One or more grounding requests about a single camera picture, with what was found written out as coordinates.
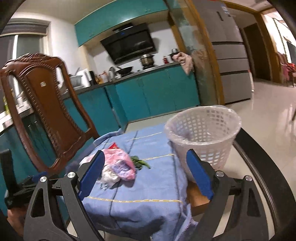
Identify white tissue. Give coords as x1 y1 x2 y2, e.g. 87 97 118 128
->
100 169 120 189

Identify pink plastic bag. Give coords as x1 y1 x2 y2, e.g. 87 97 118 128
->
102 149 136 181

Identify green leafy vegetable scrap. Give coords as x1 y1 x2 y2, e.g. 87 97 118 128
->
130 156 151 170

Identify teal kitchen cabinets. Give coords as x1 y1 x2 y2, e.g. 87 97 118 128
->
1 64 201 181

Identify wooden board under basket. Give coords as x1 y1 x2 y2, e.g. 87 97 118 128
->
187 181 210 216

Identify blue checkered cloth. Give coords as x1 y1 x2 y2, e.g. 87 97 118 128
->
78 124 197 240

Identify white plastic waste basket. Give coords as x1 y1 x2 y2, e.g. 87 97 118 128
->
164 105 242 182

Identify red small wrapper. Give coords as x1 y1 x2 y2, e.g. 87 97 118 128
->
108 142 118 149

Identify carved wooden chair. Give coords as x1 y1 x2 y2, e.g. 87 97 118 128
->
1 53 99 174

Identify black wok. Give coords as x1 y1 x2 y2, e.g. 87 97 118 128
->
116 66 133 75

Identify silver refrigerator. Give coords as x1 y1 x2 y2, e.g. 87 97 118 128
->
193 1 252 103

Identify pink hanging towel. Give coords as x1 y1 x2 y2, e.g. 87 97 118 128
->
173 52 194 75

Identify red bottle on counter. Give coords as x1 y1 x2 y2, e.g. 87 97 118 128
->
163 56 169 64

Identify steel cooking pot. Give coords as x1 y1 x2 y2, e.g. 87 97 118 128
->
140 54 154 68

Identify black range hood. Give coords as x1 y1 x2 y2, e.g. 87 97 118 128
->
100 23 156 64

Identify teal upper cabinets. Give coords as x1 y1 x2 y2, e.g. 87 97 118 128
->
75 0 168 46

